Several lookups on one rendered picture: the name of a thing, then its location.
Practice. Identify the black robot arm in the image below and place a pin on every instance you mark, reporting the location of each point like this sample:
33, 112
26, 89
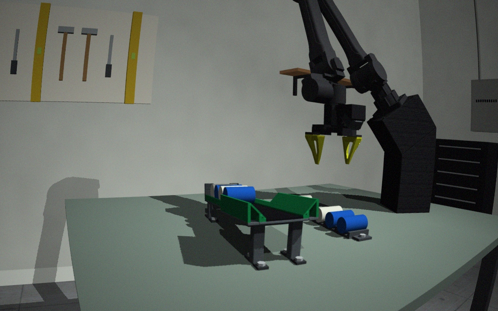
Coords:
326, 69

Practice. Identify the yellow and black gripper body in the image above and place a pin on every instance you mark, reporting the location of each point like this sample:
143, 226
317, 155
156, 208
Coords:
324, 129

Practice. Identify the blue cylinder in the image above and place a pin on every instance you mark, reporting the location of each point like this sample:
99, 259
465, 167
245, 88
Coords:
332, 217
352, 223
216, 188
242, 193

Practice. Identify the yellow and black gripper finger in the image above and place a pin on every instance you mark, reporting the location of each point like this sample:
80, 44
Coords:
319, 145
346, 140

